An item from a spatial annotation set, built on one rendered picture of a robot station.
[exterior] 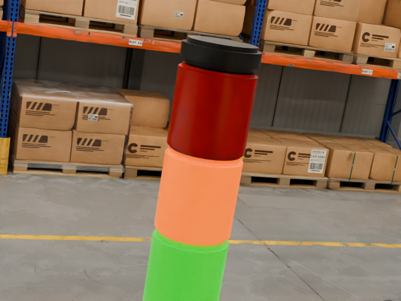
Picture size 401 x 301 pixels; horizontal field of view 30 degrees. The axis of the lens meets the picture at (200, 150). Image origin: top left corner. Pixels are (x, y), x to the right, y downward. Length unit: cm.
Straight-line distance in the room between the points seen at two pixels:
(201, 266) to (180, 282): 2
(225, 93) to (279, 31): 842
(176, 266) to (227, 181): 6
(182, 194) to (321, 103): 1035
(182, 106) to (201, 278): 11
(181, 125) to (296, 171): 894
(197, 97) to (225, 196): 6
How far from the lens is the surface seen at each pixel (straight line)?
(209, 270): 47
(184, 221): 46
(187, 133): 45
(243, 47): 44
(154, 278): 48
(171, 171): 46
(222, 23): 856
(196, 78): 44
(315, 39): 909
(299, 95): 1061
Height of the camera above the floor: 238
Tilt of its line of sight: 13 degrees down
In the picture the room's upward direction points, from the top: 9 degrees clockwise
